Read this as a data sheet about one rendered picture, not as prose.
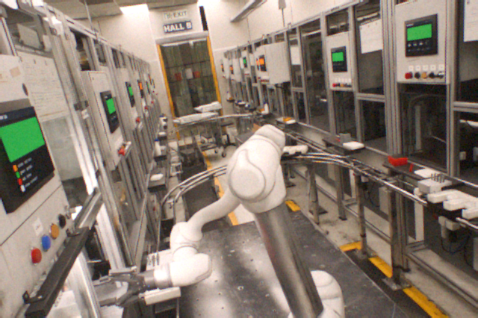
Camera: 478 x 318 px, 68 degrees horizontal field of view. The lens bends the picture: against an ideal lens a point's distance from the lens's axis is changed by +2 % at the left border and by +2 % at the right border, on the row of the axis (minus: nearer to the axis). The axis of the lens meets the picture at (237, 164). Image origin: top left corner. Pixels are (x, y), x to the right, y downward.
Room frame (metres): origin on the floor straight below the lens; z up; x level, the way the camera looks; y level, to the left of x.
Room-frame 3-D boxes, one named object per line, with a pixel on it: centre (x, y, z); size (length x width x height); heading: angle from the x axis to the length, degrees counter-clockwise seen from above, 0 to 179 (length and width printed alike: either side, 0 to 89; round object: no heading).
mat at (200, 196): (5.83, 0.71, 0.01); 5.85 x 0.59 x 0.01; 8
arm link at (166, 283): (1.17, 0.35, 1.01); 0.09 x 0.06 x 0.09; 8
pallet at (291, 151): (3.19, -0.49, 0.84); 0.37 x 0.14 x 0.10; 66
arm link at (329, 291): (1.08, -0.21, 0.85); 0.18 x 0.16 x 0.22; 165
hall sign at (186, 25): (9.42, 0.86, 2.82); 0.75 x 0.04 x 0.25; 98
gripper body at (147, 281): (1.16, 0.42, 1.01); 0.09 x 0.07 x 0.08; 98
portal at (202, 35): (9.48, 0.81, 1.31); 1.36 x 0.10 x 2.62; 98
